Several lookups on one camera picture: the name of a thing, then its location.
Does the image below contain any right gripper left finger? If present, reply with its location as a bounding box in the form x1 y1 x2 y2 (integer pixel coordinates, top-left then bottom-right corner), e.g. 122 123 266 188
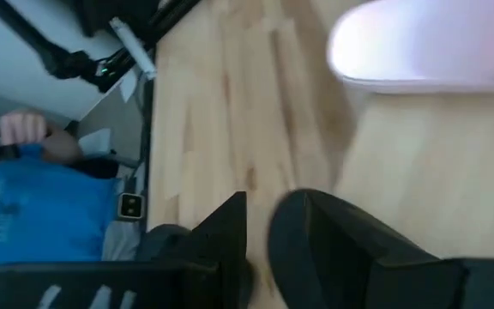
0 191 255 309

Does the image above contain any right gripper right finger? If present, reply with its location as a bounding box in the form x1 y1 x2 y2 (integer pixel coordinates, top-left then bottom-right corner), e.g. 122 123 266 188
304 190 494 309

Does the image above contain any pink rubber slide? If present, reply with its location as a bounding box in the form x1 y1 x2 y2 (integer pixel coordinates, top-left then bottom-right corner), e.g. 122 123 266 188
326 0 494 94

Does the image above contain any white box with two holes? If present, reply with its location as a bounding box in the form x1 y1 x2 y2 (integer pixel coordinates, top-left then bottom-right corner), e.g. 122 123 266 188
117 192 146 221

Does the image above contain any person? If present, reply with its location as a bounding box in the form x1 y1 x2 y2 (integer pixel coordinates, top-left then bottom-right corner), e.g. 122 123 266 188
0 143 122 278

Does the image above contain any white marker pen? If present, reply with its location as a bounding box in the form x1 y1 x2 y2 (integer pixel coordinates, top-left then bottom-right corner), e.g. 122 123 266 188
108 16 158 82

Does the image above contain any person's hand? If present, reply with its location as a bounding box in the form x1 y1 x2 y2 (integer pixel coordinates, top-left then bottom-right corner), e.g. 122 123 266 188
0 108 50 148

